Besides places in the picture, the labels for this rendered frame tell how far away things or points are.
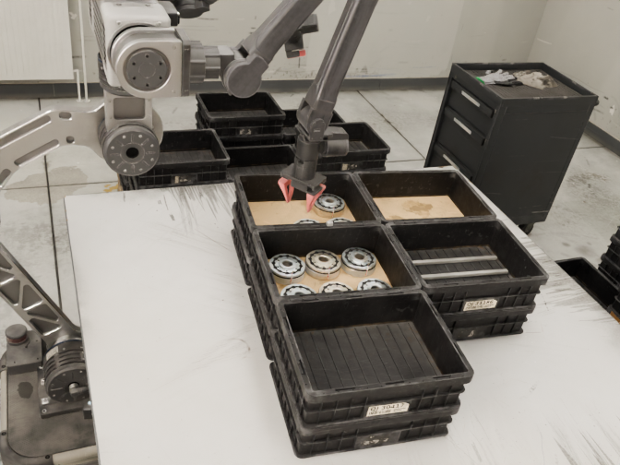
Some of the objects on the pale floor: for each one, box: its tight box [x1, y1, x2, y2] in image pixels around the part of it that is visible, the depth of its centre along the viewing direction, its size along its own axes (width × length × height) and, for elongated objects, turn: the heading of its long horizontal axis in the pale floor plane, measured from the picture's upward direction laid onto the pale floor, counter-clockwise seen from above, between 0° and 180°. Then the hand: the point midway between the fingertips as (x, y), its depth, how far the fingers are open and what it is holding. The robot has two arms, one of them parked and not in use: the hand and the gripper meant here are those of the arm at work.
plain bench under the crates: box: [64, 166, 620, 465], centre depth 207 cm, size 160×160×70 cm
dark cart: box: [423, 62, 599, 235], centre depth 347 cm, size 60×45×90 cm
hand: (299, 204), depth 165 cm, fingers open, 6 cm apart
